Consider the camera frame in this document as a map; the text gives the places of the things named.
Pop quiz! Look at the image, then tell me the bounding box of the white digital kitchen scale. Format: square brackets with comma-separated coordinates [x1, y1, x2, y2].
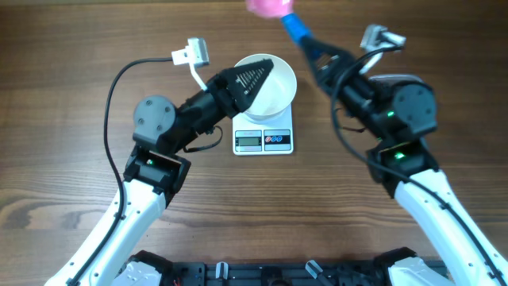
[233, 106, 294, 156]

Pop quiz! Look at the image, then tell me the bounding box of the white bowl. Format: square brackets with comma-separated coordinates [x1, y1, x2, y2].
[235, 53, 297, 121]

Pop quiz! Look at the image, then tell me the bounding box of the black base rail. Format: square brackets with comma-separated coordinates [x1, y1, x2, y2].
[118, 245, 449, 286]

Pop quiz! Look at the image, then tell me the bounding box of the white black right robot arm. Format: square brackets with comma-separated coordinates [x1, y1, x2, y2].
[298, 36, 507, 285]

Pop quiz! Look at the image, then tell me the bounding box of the clear plastic container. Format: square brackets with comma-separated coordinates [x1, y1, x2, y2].
[369, 74, 424, 86]

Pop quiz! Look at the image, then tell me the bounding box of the pink scoop blue handle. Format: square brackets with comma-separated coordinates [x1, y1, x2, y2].
[245, 0, 312, 45]

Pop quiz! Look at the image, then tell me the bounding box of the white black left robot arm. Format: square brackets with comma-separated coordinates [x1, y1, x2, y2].
[47, 59, 274, 285]

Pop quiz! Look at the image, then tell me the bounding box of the black right camera cable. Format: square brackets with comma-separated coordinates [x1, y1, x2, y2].
[330, 45, 508, 286]

